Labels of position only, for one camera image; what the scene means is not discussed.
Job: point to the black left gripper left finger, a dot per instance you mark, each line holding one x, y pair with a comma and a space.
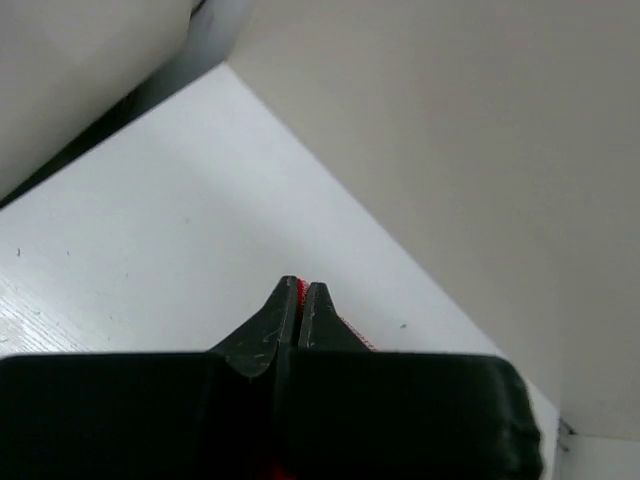
161, 415

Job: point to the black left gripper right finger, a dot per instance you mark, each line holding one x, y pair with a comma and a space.
433, 416

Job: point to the pink and red pillowcase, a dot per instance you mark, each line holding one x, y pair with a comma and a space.
322, 430

